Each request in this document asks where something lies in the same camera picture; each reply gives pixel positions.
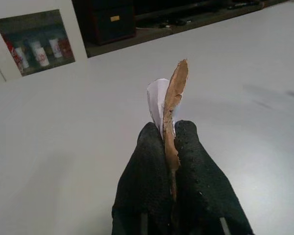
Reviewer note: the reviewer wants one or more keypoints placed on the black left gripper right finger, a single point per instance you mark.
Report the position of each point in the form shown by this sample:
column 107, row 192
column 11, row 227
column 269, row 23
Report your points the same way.
column 201, row 186

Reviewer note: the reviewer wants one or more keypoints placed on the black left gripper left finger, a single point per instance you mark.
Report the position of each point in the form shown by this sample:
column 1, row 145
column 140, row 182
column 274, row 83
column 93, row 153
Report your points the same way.
column 142, row 176

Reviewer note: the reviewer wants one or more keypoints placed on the white paper scrap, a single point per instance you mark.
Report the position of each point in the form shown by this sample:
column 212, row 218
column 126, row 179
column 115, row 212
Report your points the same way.
column 156, row 98

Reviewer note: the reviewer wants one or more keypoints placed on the torn brown cardboard scrap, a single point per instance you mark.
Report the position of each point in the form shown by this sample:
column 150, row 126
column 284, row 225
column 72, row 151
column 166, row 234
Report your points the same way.
column 177, row 85

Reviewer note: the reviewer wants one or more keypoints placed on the red can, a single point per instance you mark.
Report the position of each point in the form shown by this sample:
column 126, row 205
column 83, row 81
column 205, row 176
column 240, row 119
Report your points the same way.
column 65, row 47

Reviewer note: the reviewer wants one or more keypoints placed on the white cup red print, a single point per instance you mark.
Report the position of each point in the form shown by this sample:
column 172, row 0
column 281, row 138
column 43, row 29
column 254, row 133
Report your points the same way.
column 20, row 58
column 42, row 57
column 35, row 47
column 56, row 47

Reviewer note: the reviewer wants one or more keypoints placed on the black speaker box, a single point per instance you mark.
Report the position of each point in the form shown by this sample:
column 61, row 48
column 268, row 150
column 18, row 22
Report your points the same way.
column 107, row 22

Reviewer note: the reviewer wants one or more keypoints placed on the white cabinet with glass niche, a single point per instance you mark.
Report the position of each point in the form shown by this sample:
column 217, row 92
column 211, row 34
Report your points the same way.
column 76, row 24

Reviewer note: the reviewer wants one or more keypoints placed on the dark low shelf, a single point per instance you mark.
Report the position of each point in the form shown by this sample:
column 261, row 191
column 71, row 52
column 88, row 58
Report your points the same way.
column 210, row 17

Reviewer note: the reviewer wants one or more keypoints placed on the red and white tall cup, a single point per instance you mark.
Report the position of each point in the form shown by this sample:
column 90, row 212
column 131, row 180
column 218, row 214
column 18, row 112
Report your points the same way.
column 11, row 49

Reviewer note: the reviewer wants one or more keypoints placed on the white table black frame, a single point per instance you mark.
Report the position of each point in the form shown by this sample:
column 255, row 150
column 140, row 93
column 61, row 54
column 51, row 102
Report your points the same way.
column 63, row 147

